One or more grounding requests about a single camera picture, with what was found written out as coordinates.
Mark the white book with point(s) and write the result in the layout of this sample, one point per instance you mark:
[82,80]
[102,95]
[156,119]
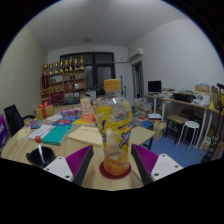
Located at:
[40,131]

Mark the black office chair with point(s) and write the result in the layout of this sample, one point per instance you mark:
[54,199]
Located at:
[13,118]

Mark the small orange standing box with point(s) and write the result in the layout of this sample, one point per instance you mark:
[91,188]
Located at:
[85,106]

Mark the wooden shelf unit with trophies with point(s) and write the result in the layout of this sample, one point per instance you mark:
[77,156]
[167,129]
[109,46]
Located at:
[63,86]

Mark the orange yellow book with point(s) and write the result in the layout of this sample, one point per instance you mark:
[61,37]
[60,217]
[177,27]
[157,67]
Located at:
[84,119]

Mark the white wall air conditioner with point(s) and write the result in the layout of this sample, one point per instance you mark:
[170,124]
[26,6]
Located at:
[136,54]

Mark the red-tipped stick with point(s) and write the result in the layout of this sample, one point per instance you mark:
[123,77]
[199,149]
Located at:
[38,139]

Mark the brown wooden stool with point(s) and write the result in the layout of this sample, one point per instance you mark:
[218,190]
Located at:
[175,120]

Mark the black printer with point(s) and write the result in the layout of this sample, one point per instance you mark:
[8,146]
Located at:
[183,97]

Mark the black computer monitor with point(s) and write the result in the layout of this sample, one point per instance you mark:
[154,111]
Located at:
[154,86]

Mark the beige book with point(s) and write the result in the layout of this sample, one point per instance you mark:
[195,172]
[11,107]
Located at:
[24,132]

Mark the long wooden side desk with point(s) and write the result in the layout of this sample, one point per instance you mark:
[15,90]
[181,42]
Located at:
[186,104]

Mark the teal book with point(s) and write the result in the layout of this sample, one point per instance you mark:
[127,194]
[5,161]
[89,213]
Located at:
[56,135]

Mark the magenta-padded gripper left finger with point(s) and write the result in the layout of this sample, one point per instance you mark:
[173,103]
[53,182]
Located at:
[78,161]

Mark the yellow gift box red ribbon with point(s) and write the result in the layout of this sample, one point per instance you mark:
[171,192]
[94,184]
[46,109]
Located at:
[45,112]

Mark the white round stool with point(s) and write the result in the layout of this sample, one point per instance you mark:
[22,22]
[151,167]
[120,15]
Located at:
[190,125]

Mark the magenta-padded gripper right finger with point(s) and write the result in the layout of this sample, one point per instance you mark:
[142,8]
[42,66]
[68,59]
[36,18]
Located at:
[148,161]

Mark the purple sign board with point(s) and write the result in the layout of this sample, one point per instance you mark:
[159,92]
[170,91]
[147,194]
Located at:
[3,130]

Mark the yellow-label orange drink bottle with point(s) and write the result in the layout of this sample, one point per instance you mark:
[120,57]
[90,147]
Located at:
[115,133]

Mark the cardboard box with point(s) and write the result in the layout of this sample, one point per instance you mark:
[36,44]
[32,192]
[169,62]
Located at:
[202,88]

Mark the black polka-dot mug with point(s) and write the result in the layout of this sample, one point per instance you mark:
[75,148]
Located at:
[33,160]

